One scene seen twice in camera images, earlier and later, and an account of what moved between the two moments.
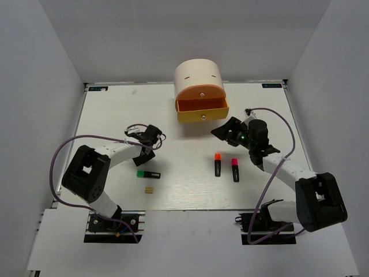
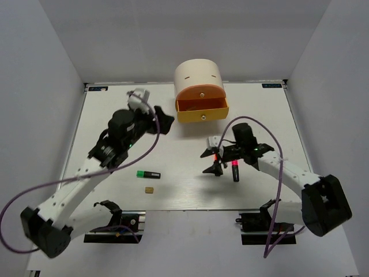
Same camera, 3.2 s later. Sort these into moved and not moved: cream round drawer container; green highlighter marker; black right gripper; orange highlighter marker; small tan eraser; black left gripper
Moved: black left gripper; black right gripper
Not moved: small tan eraser; orange highlighter marker; green highlighter marker; cream round drawer container
